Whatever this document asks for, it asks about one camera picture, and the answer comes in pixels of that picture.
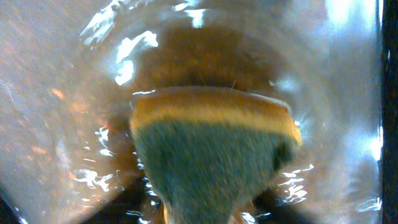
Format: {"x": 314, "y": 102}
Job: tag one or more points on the green and yellow sponge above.
{"x": 208, "y": 151}

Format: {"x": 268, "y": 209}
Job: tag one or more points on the black water tray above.
{"x": 70, "y": 69}

